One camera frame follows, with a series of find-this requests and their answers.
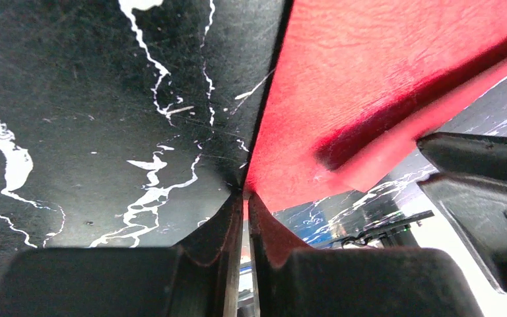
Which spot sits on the red paper envelope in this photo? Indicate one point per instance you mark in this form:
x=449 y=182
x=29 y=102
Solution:
x=358 y=82

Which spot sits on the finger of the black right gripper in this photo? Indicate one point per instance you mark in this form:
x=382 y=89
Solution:
x=469 y=189

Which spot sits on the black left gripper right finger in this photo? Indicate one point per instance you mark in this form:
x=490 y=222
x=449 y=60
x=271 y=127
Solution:
x=294 y=279

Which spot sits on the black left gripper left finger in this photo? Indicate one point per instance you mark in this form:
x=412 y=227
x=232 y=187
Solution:
x=198 y=276

